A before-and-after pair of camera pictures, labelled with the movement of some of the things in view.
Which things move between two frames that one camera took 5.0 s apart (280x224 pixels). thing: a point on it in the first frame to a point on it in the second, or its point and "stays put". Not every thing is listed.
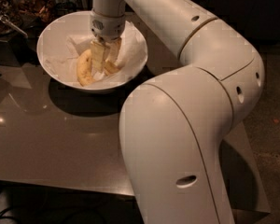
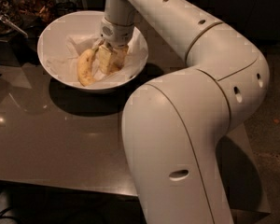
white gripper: [108, 28] to [118, 34]
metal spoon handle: [6, 19] stays put
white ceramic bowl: [63, 36] stays put
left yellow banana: [83, 68] stays put
